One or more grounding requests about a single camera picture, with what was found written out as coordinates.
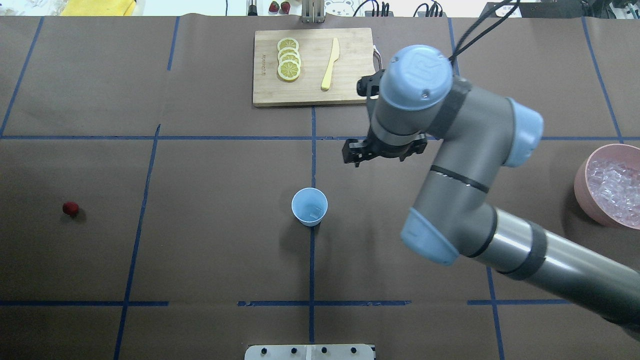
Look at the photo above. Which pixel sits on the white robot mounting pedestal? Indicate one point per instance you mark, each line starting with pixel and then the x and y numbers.
pixel 355 351

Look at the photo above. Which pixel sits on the pile of clear ice cubes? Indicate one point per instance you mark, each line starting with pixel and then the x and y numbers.
pixel 615 187

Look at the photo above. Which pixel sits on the left strawberry at table edge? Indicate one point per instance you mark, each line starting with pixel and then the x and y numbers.
pixel 274 7

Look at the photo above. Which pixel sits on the red strawberry on table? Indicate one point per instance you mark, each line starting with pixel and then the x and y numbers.
pixel 72 209

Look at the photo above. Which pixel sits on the ice cube in cup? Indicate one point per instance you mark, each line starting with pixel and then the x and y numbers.
pixel 314 213

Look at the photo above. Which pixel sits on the yellow cloth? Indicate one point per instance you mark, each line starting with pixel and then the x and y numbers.
pixel 99 8

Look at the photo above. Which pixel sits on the lemon slice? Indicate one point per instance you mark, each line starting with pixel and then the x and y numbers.
pixel 289 71
pixel 288 42
pixel 286 50
pixel 290 60

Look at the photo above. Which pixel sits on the aluminium frame post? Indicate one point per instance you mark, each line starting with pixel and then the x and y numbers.
pixel 313 11

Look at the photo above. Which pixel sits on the pink bowl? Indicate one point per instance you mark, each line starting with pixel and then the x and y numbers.
pixel 615 151

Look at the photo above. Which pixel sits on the top lemon slice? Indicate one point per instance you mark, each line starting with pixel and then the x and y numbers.
pixel 288 42

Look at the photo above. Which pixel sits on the right strawberry at table edge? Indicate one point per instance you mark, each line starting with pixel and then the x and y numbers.
pixel 285 7

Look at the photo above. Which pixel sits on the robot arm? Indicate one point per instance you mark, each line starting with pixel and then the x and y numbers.
pixel 418 95

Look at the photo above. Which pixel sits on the bottom lemon slice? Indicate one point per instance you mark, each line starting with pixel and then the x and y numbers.
pixel 289 71

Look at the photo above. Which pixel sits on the yellow plastic knife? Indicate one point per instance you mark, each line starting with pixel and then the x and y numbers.
pixel 333 57

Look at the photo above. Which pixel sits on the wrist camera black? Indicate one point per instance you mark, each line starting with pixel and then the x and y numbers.
pixel 369 86

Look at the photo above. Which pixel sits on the strawberry at table edge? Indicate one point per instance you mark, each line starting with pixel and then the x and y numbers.
pixel 274 7
pixel 285 7

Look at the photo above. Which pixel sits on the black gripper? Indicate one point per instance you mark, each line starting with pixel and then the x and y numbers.
pixel 358 150

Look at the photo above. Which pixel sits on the bamboo cutting board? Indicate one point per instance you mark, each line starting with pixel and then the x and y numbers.
pixel 355 60

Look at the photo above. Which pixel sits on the light blue paper cup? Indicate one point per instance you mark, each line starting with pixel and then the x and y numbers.
pixel 308 197

